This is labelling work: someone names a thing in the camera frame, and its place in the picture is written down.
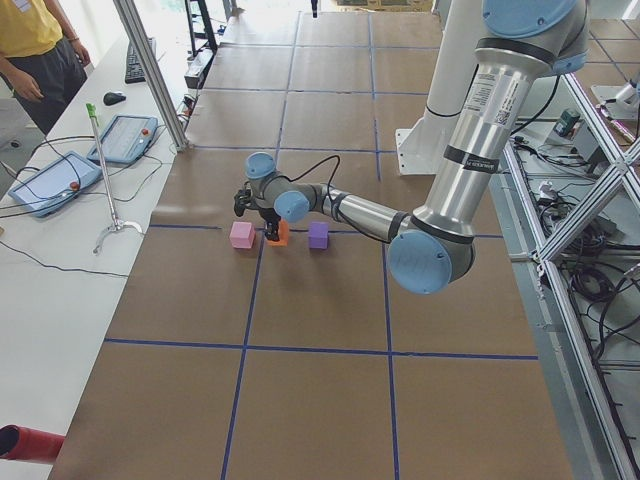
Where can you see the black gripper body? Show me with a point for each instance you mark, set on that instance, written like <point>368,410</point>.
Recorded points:
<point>269,216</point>

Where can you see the orange foam cube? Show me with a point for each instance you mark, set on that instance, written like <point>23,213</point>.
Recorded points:
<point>283,233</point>

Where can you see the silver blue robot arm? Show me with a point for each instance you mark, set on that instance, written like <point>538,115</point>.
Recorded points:
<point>491,54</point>

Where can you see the pink foam cube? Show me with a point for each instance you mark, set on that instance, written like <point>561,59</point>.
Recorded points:
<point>242,235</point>

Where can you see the purple foam cube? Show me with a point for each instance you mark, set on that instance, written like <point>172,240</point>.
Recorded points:
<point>318,235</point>

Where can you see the metal reacher grabber tool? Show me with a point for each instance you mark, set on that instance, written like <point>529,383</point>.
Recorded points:
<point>117,224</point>

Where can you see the blue teach pendant far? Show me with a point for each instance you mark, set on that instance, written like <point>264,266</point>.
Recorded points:
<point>126,137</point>

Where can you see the blue teach pendant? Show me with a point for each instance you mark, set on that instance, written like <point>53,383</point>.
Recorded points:
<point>52,187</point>
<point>126,137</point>

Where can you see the black keyboard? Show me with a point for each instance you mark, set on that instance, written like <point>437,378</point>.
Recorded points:
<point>134,72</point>

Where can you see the white side table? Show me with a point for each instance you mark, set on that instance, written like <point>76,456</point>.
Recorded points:
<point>61,280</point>

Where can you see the black computer mouse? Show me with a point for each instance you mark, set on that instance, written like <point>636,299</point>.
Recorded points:
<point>112,98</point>

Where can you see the blue teach pendant near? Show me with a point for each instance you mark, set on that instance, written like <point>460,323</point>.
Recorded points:
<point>52,187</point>

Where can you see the person in yellow shirt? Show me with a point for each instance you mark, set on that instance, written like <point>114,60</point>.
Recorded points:
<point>42,59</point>

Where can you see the red cylinder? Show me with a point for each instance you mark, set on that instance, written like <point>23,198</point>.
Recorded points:
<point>20,443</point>

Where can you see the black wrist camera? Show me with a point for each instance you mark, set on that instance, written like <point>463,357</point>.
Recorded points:
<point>242,201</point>

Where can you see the aluminium frame post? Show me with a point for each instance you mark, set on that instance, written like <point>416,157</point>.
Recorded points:
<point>136,33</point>

